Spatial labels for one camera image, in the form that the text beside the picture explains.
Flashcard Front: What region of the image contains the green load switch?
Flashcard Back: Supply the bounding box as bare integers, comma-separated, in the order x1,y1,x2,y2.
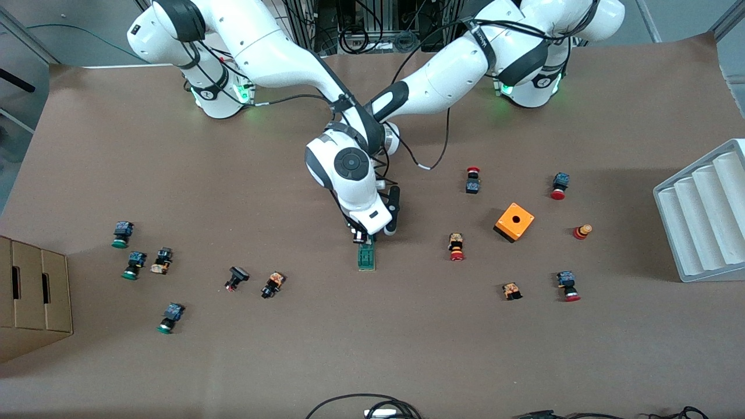
357,237,377,272

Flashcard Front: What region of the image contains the black rectangular push button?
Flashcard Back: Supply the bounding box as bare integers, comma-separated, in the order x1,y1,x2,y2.
225,266,250,292

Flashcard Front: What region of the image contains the green mushroom push button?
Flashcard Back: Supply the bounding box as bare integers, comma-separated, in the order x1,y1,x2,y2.
156,303,186,335
111,221,134,249
121,251,147,280

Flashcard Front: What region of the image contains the brown cardboard box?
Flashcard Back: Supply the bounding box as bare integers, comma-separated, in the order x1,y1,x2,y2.
0,235,74,364

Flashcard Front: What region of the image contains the grey white ribbed tray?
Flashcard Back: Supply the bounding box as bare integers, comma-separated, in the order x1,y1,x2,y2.
652,139,745,283

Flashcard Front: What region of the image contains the black rod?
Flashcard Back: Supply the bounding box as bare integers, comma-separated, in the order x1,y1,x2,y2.
0,68,36,94

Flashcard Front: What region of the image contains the black arm cable white tag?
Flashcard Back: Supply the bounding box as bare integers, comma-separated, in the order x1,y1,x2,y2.
396,108,452,171
247,93,335,111

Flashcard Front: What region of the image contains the black looped cable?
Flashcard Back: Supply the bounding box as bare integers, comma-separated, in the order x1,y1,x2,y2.
305,393,423,419

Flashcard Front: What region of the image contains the orange button enclosure box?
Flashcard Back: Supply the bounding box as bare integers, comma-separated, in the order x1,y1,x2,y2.
493,202,535,243

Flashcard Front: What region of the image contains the black equipment rack with cables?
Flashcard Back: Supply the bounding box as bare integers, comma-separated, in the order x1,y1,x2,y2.
285,0,472,56

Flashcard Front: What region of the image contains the black cable with connector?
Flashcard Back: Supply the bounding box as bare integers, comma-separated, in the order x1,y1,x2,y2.
512,410,647,419

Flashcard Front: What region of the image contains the grey metal frame bar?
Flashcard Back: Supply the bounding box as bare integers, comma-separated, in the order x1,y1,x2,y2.
636,0,663,42
709,0,745,41
0,9,62,65

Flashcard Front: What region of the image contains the black coiled cable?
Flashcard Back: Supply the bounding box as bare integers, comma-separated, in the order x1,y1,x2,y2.
649,406,711,419

